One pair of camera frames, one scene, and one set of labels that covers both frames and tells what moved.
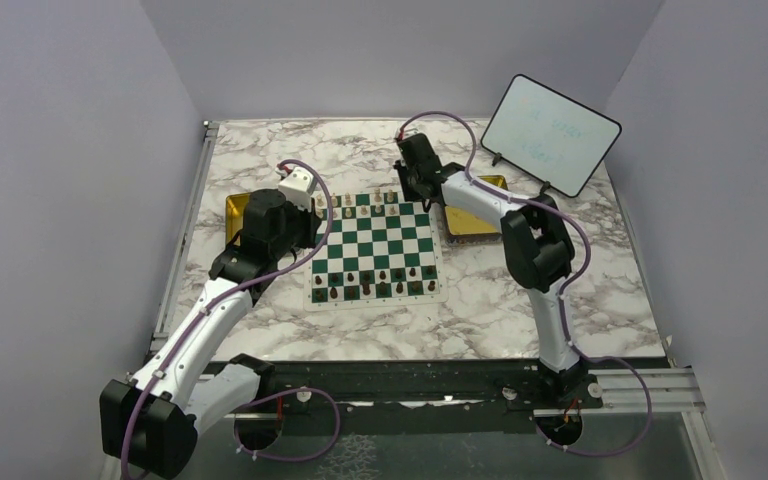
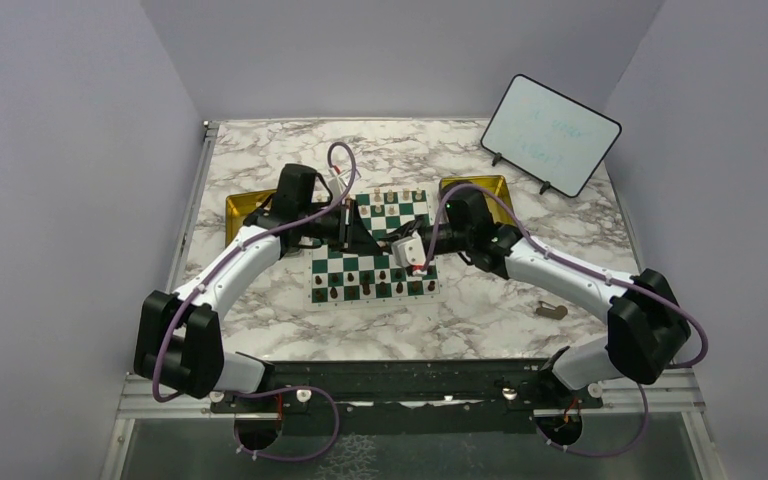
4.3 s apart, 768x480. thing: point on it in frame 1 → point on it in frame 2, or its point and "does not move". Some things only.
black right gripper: (408, 195) → (403, 232)
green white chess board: (381, 251) does not move
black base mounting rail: (413, 397) does not move
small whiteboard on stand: (549, 135) does not move
